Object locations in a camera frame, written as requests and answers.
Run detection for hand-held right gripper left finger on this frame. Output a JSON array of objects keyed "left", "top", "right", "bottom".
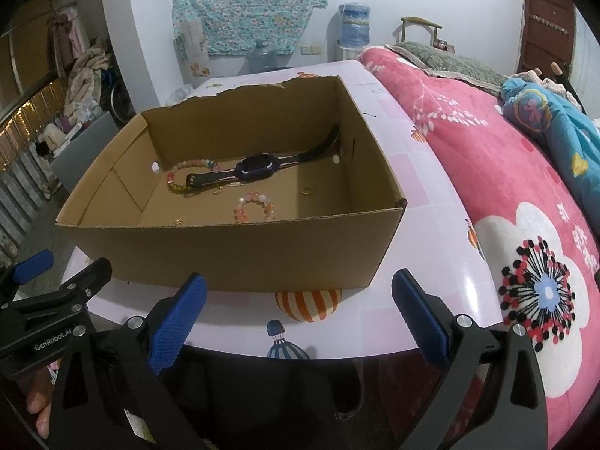
[{"left": 47, "top": 272, "right": 209, "bottom": 450}]

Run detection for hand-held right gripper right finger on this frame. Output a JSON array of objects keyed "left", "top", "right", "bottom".
[{"left": 391, "top": 268, "right": 549, "bottom": 450}]

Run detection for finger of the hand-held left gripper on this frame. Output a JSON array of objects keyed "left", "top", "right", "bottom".
[
  {"left": 0, "top": 249, "right": 54, "bottom": 298},
  {"left": 58, "top": 257, "right": 113, "bottom": 302}
]

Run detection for brown cardboard box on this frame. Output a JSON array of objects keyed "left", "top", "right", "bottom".
[{"left": 55, "top": 75, "right": 408, "bottom": 294}]

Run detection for multicolour beaded bracelet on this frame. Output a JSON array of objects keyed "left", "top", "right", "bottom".
[{"left": 166, "top": 159, "right": 221, "bottom": 196}]

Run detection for pink beaded bracelet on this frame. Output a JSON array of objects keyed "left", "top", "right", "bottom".
[{"left": 233, "top": 191, "right": 278, "bottom": 223}]

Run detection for black and blue wristwatch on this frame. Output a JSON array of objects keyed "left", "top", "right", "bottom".
[{"left": 186, "top": 124, "right": 341, "bottom": 193}]

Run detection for person's left hand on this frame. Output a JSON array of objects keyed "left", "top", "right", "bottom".
[{"left": 25, "top": 366, "right": 61, "bottom": 438}]

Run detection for metal railing with lights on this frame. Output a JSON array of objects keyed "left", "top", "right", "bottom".
[{"left": 0, "top": 77, "right": 69, "bottom": 258}]

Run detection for grey cabinet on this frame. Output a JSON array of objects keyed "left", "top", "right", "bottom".
[{"left": 49, "top": 112, "right": 120, "bottom": 193}]

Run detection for person's dark clothing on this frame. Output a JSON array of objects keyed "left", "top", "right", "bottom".
[{"left": 178, "top": 344, "right": 451, "bottom": 450}]

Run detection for bicycle wheel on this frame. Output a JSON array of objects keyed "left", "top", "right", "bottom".
[{"left": 105, "top": 72, "right": 137, "bottom": 125}]

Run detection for pink floral blanket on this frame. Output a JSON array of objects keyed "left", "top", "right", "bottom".
[{"left": 356, "top": 47, "right": 600, "bottom": 450}]

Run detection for pile of light clothes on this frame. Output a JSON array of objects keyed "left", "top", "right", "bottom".
[{"left": 63, "top": 44, "right": 113, "bottom": 118}]

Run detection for hanging pink clothes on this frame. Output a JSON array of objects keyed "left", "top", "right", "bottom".
[{"left": 49, "top": 7, "right": 87, "bottom": 76}]

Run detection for blue patterned quilt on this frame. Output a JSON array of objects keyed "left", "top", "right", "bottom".
[{"left": 499, "top": 75, "right": 600, "bottom": 207}]

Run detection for green patterned pillow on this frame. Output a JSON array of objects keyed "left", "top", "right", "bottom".
[{"left": 385, "top": 40, "right": 509, "bottom": 97}]

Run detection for empty clear water bottle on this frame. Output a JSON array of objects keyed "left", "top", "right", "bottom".
[{"left": 247, "top": 40, "right": 282, "bottom": 72}]

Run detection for wooden chair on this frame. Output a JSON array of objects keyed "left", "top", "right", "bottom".
[{"left": 400, "top": 16, "right": 444, "bottom": 48}]

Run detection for blue water dispenser bottle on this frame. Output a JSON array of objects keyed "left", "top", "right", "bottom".
[{"left": 338, "top": 2, "right": 371, "bottom": 48}]

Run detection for hanging floral cloth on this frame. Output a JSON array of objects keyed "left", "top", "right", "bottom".
[{"left": 172, "top": 0, "right": 327, "bottom": 56}]

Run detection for dark red door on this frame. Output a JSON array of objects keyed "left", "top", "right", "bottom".
[{"left": 519, "top": 0, "right": 576, "bottom": 80}]

